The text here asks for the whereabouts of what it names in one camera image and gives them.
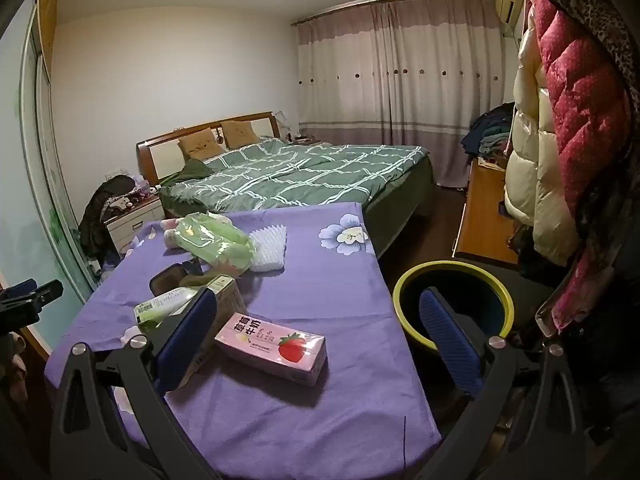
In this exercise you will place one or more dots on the pink and white curtain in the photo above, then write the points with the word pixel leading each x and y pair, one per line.
pixel 400 75

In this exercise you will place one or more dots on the wooden dresser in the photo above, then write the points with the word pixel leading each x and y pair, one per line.
pixel 487 210

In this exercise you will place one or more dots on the cream down jacket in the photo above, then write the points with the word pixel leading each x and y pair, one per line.
pixel 530 160

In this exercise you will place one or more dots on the yellow-rimmed dark trash bin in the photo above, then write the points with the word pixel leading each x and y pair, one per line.
pixel 450 266

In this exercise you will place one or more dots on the wooden headboard with white panels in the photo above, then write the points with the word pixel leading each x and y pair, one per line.
pixel 165 152

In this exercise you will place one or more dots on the dark green cloth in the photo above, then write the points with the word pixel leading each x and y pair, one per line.
pixel 192 170

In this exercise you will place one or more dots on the green checked duvet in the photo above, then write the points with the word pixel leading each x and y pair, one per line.
pixel 300 175

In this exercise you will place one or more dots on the pile of dark clothes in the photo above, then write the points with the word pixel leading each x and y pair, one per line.
pixel 97 215

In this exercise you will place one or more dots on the white nightstand with drawers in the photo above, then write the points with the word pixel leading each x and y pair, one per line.
pixel 135 222

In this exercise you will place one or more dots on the small wooden nightstand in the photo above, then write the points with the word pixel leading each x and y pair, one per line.
pixel 306 139

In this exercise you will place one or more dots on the brown cardboard carton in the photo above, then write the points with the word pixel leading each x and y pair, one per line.
pixel 232 295

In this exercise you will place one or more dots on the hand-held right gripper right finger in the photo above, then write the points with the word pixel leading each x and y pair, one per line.
pixel 450 347

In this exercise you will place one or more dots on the glass sliding wardrobe door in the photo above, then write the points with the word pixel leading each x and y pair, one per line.
pixel 25 185

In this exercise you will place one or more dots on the white foam net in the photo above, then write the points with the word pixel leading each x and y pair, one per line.
pixel 267 250

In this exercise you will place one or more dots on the purple floral tablecloth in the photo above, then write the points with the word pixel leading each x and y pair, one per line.
pixel 310 425

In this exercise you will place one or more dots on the green plastic bag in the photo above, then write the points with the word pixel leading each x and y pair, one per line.
pixel 215 242

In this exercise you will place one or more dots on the wall air conditioner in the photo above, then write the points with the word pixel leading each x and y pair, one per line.
pixel 507 2

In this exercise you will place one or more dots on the green and white tube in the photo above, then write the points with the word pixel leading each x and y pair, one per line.
pixel 160 305

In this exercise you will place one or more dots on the brown pillow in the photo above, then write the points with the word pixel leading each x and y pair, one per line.
pixel 240 133
pixel 200 142

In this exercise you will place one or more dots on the pile of folded clothes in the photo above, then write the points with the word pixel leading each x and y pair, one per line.
pixel 492 132

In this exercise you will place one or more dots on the black coat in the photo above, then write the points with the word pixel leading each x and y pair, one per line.
pixel 615 260

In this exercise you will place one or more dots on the wooden bed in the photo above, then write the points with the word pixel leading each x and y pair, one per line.
pixel 400 195

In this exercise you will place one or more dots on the leopard print scarf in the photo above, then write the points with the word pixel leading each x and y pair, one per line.
pixel 602 25

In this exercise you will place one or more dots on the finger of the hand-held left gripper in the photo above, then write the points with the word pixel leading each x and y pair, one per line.
pixel 45 294

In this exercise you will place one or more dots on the pink strawberry milk carton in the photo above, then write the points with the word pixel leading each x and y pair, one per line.
pixel 270 347

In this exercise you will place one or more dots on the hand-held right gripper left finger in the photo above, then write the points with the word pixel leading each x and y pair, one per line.
pixel 187 342

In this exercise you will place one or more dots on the dark grey stool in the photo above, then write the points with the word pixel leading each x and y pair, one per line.
pixel 525 285

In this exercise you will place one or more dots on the white bedside lamp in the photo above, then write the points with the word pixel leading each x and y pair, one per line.
pixel 282 121

